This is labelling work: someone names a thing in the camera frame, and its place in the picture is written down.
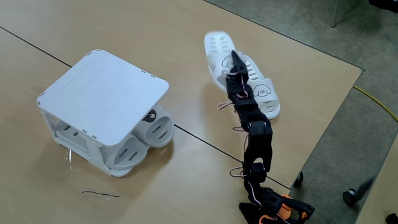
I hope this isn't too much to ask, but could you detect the white two-shelf shoe rack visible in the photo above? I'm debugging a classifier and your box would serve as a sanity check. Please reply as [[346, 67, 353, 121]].
[[36, 49, 172, 177]]

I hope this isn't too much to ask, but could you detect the white dog slipper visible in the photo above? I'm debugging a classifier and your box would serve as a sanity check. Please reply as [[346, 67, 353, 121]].
[[203, 30, 250, 91], [241, 55, 280, 121]]

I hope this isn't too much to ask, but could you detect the metal chair leg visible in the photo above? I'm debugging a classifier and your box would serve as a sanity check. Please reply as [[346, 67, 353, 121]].
[[330, 0, 343, 29]]

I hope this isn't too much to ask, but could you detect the black chair seat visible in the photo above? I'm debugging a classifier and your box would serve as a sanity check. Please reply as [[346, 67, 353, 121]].
[[369, 0, 398, 14]]

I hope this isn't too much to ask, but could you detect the black table caster wheel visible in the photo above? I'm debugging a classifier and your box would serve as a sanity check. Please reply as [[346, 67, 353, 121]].
[[293, 171, 304, 188]]

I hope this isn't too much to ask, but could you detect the yellow cable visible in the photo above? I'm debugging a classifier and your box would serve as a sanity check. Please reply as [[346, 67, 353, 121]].
[[353, 86, 398, 123]]

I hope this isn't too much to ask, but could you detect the black chair caster with leg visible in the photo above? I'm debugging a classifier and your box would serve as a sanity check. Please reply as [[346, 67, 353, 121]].
[[342, 175, 376, 207]]

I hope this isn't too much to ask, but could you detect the grey bear slipper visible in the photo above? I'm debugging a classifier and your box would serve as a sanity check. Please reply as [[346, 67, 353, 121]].
[[133, 104, 175, 148], [55, 120, 149, 171]]

